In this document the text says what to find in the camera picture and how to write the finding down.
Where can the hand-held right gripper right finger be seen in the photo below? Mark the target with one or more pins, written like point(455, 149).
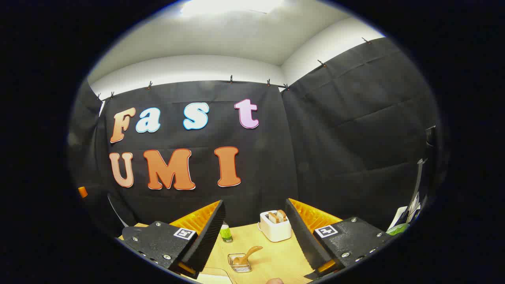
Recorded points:
point(303, 236)

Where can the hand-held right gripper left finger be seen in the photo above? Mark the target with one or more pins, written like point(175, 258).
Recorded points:
point(209, 232)

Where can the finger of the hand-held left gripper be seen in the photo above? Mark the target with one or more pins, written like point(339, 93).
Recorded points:
point(82, 192)

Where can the clear tray of rice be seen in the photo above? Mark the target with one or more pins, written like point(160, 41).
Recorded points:
point(215, 279)

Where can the wooden spoon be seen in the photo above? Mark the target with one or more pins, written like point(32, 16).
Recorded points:
point(252, 251)

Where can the green plastic bottle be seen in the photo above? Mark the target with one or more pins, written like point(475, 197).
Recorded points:
point(226, 234)

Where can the white toaster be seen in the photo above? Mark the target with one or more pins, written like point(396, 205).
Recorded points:
point(276, 232)

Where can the toast bread slice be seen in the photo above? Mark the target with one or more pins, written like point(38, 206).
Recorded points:
point(281, 215)
point(272, 217)

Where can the green round object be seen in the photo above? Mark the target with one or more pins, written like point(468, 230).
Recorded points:
point(398, 228)

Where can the white sheet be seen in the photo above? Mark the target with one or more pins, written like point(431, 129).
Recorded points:
point(404, 213)

